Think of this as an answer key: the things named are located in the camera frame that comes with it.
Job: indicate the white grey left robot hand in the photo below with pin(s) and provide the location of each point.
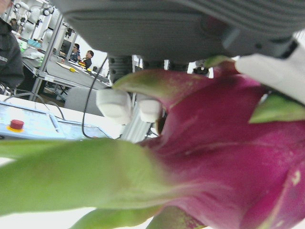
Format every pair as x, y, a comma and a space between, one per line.
152, 28

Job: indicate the pink green dragon fruit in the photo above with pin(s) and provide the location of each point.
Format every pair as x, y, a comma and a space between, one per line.
214, 155

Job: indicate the seated person with glasses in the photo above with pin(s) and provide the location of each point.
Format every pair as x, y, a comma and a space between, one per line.
87, 59

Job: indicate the seated person dark jacket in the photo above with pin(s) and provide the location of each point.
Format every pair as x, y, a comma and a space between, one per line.
74, 53

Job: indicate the grey work table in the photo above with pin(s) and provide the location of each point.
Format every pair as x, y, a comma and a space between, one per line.
66, 75

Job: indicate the aluminium extrusion profile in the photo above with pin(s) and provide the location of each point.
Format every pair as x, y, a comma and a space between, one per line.
138, 130

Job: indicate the grey chair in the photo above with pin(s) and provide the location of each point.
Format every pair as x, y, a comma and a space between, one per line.
78, 100

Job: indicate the person in black jacket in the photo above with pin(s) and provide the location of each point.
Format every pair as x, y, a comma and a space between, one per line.
9, 62

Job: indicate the blue teach pendant red button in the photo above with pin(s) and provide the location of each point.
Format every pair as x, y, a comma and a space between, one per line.
31, 126

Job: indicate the aluminium frame post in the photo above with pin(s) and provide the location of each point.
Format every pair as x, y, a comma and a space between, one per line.
46, 57

